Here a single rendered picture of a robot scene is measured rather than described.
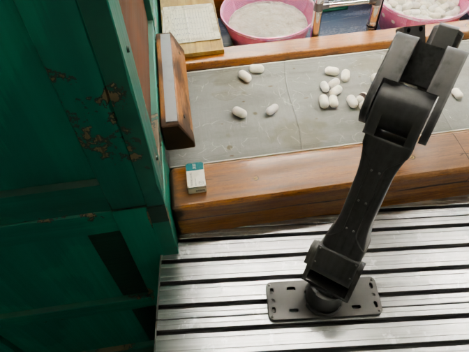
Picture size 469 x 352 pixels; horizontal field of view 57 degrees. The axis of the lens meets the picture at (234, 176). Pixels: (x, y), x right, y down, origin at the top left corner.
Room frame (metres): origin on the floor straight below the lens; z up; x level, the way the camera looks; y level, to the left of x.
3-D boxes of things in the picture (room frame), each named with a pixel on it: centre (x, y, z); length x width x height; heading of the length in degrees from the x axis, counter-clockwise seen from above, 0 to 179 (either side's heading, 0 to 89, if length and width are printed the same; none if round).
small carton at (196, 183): (0.50, 0.07, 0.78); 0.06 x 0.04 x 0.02; 6
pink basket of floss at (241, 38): (1.07, -0.11, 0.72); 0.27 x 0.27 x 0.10
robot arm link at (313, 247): (0.30, -0.15, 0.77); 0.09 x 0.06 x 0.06; 56
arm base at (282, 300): (0.29, -0.15, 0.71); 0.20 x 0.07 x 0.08; 91
